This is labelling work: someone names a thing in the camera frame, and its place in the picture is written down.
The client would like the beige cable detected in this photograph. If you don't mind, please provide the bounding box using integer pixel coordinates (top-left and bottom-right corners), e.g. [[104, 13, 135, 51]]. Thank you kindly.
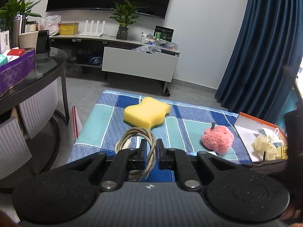
[[114, 127, 157, 183]]

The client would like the blue patchwork mat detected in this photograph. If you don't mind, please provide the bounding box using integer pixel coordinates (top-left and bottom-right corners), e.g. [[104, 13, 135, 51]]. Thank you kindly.
[[67, 89, 252, 183]]

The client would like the yellow green sponge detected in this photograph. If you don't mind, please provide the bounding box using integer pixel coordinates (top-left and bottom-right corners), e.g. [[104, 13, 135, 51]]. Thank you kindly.
[[123, 97, 171, 131]]

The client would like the pink fluffy sponge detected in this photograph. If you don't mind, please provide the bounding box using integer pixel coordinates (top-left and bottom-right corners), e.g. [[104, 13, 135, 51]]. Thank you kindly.
[[201, 121, 234, 155]]

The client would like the red white notebook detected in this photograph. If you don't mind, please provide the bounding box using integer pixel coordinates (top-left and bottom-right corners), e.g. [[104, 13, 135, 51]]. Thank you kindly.
[[68, 106, 82, 145]]

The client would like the orange rimmed white box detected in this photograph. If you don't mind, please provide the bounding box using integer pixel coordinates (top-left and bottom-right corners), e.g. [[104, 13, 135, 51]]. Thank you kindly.
[[234, 112, 288, 162]]

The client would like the pale yellow cloth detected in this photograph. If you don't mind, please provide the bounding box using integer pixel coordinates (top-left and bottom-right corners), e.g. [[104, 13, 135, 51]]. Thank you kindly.
[[252, 137, 277, 160]]

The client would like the white tv cabinet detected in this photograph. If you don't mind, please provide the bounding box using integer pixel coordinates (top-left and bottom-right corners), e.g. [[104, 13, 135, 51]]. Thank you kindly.
[[50, 34, 180, 96]]

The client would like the black glass coffee table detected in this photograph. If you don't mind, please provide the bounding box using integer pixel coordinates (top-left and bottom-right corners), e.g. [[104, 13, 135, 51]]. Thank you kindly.
[[1, 48, 69, 194]]

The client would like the green black product box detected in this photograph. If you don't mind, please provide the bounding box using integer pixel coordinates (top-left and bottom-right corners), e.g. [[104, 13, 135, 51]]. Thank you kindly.
[[154, 26, 174, 42]]

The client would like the white wifi router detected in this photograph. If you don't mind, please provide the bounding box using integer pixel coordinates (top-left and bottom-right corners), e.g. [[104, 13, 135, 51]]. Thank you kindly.
[[80, 20, 106, 37]]

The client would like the dark blue curtain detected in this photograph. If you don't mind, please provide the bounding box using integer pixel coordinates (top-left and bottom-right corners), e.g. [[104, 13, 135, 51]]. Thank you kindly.
[[215, 0, 302, 123]]

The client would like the yellow cardboard box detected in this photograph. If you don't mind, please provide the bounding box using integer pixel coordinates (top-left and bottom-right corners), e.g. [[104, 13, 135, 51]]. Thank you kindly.
[[60, 23, 79, 35]]

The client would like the black box on table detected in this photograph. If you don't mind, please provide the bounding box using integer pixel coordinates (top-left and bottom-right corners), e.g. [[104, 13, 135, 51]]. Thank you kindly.
[[35, 30, 50, 53]]

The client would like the potted plant on cabinet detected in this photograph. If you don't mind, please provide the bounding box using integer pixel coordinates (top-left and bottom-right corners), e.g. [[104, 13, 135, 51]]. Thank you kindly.
[[109, 0, 145, 40]]

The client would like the purple tray box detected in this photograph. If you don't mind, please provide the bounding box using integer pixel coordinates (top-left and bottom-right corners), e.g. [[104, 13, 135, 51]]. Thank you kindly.
[[1, 48, 36, 96]]

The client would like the beige paper cup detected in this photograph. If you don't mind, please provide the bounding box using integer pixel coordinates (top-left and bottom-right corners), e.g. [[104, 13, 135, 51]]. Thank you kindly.
[[19, 31, 38, 49]]

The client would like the white plastic bag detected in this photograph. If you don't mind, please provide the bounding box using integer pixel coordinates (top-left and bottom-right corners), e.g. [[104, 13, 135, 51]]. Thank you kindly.
[[39, 15, 61, 36]]

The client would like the potted plant on table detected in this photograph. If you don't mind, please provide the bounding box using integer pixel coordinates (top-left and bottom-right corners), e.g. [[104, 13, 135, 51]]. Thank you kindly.
[[1, 0, 42, 48]]

